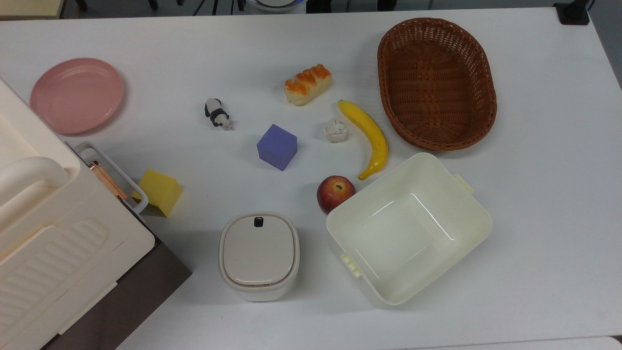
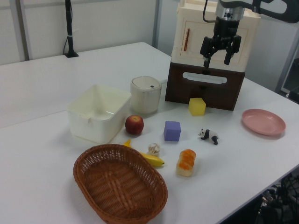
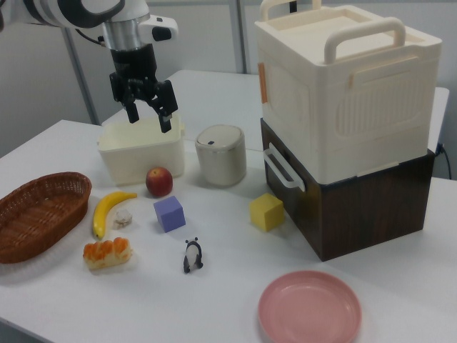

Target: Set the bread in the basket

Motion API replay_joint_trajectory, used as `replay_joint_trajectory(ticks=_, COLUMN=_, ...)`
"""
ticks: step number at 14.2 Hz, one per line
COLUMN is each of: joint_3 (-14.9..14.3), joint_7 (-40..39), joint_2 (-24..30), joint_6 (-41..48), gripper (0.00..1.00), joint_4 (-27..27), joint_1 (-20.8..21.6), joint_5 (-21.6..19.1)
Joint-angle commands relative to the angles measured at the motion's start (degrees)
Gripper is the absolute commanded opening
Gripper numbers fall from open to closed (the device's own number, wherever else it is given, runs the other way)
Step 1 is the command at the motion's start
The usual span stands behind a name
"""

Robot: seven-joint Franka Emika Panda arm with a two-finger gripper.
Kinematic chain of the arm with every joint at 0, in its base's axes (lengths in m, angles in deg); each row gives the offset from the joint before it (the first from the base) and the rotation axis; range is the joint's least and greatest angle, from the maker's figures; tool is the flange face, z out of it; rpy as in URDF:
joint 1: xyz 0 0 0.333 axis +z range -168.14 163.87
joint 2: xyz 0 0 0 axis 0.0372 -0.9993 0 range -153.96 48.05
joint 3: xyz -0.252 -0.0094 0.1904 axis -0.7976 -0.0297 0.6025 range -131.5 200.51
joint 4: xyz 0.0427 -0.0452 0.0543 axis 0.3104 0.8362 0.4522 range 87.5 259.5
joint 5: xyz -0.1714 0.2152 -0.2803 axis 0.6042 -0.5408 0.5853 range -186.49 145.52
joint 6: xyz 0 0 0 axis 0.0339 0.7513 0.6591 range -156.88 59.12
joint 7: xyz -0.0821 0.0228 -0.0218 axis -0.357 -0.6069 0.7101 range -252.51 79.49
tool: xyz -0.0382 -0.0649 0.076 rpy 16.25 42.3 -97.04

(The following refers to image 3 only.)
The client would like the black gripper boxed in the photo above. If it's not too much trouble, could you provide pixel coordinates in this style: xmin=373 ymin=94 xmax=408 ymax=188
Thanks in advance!
xmin=109 ymin=43 xmax=179 ymax=134

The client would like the orange glazed toy bread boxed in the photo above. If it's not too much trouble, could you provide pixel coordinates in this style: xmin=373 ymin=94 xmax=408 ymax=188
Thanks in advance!
xmin=83 ymin=237 xmax=134 ymax=273

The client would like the brown wicker basket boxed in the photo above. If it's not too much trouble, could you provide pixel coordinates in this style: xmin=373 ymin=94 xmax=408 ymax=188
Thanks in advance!
xmin=0 ymin=171 xmax=93 ymax=265

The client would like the cream plastic open bin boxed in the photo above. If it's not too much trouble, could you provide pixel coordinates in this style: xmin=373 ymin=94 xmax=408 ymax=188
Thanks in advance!
xmin=96 ymin=114 xmax=187 ymax=186

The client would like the red toy apple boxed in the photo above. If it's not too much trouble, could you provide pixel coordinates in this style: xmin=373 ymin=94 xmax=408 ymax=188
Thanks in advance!
xmin=145 ymin=166 xmax=174 ymax=198

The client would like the cream mini trash can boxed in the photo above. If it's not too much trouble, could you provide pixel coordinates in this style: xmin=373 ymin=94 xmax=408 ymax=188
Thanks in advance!
xmin=194 ymin=124 xmax=247 ymax=187

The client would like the purple foam cube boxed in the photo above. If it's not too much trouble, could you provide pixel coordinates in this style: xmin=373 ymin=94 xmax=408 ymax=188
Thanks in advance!
xmin=153 ymin=195 xmax=187 ymax=234

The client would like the yellow toy banana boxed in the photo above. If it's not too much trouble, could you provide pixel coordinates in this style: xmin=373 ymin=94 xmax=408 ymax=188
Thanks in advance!
xmin=92 ymin=191 xmax=138 ymax=240

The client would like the small white crumpled object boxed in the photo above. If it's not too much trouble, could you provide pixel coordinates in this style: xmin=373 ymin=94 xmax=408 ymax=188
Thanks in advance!
xmin=113 ymin=209 xmax=134 ymax=230

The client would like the small panda figurine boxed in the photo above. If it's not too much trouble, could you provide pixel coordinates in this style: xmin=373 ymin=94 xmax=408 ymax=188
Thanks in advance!
xmin=182 ymin=236 xmax=205 ymax=274

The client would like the yellow foam cube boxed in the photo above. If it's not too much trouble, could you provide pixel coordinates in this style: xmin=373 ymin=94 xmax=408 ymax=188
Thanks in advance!
xmin=248 ymin=193 xmax=286 ymax=233

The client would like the dark wood drawer box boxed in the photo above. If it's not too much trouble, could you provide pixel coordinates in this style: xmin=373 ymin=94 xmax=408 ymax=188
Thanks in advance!
xmin=259 ymin=117 xmax=436 ymax=264

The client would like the pink plastic plate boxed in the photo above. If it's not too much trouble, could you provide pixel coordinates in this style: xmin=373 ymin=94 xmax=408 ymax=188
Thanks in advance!
xmin=258 ymin=270 xmax=363 ymax=343

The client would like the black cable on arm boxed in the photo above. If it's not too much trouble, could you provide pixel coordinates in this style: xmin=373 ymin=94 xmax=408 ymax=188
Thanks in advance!
xmin=74 ymin=29 xmax=107 ymax=46

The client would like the white drawer handle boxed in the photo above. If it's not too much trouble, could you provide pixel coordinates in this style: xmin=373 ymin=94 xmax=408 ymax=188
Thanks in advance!
xmin=262 ymin=141 xmax=306 ymax=192

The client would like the cream storage box with handles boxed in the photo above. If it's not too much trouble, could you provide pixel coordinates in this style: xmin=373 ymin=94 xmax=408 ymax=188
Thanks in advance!
xmin=253 ymin=0 xmax=443 ymax=186

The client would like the black wall cable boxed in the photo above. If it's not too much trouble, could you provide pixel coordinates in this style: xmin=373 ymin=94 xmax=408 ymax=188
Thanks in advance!
xmin=436 ymin=142 xmax=452 ymax=179

